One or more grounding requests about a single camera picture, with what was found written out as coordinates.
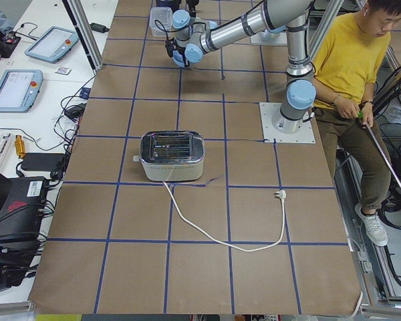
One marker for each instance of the lower teach pendant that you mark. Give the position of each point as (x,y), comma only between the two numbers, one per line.
(19,89)

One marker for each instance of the black computer case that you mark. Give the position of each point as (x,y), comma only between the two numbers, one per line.
(21,200)

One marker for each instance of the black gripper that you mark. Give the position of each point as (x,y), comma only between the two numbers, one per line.
(186,62)

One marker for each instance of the aluminium frame post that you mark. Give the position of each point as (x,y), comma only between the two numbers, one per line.
(76,13)

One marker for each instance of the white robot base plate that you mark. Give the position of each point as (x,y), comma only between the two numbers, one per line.
(277,129)

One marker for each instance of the person in yellow shirt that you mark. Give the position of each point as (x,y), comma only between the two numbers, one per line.
(346,68)

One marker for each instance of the silver toaster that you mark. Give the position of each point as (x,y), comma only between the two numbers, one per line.
(172,155)

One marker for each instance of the upper teach pendant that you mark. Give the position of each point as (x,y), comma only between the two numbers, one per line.
(53,44)

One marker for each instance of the light blue bowl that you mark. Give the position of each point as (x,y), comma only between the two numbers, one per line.
(180,59)

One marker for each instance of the teach pendant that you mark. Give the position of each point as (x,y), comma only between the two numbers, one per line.
(19,89)
(53,44)

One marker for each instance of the black power adapter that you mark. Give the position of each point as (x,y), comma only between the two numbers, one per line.
(38,161)

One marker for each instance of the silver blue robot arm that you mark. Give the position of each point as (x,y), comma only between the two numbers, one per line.
(195,37)

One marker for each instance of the clear plastic container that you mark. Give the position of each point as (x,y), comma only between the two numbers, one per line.
(160,21)

